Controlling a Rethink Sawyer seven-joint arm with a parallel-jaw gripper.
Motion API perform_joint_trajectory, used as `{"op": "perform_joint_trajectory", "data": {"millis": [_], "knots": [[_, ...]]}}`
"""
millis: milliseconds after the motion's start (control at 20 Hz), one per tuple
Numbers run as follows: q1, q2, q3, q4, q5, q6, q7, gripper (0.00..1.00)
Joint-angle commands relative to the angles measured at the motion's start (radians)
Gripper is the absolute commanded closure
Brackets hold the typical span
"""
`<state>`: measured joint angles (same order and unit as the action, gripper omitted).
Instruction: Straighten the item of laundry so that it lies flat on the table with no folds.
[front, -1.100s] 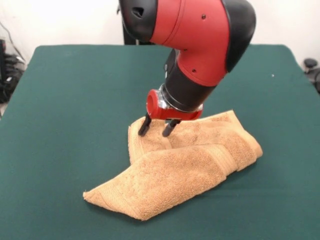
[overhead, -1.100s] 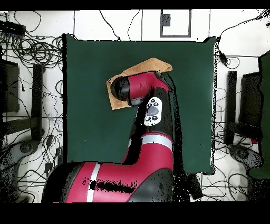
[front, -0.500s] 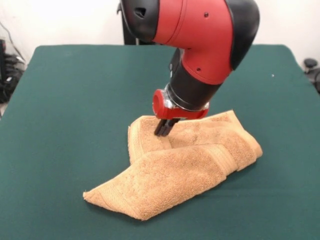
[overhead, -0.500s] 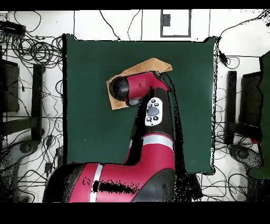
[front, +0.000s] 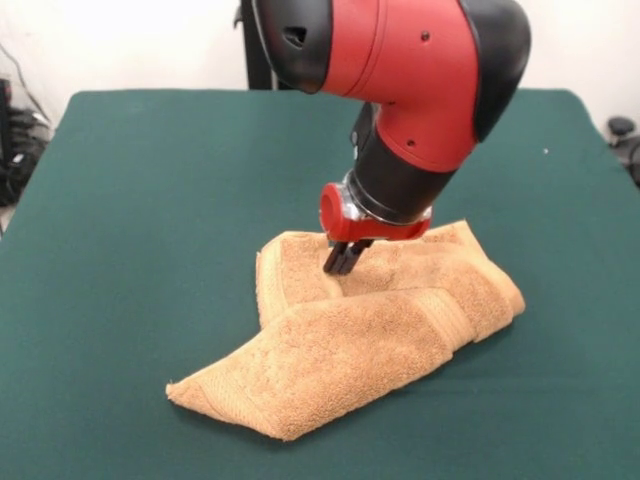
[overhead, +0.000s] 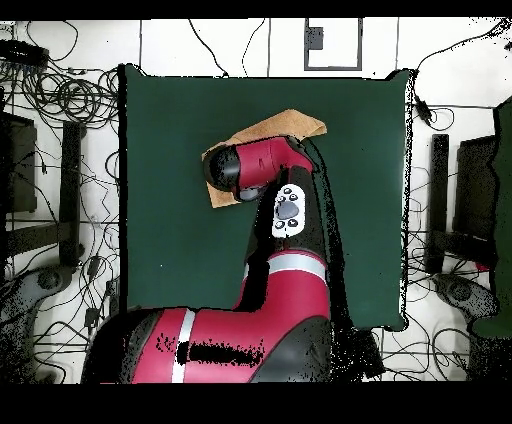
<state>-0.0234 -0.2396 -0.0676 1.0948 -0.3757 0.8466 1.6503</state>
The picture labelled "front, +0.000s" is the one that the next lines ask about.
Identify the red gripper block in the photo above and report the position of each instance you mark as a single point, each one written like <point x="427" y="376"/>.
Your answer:
<point x="350" y="225"/>

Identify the tan terry towel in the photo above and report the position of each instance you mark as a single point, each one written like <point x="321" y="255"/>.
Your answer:
<point x="350" y="340"/>

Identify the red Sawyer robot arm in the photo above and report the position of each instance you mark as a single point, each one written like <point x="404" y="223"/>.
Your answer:
<point x="410" y="75"/>

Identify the dark green table cloth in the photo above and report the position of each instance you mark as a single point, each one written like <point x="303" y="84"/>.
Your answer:
<point x="125" y="250"/>

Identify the grey wheeled stand base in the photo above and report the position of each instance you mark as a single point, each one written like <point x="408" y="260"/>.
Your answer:
<point x="621" y="127"/>

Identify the black equipment pile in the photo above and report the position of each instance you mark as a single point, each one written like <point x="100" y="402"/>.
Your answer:
<point x="20" y="145"/>

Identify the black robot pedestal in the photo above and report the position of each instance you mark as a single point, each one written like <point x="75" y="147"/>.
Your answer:
<point x="257" y="55"/>

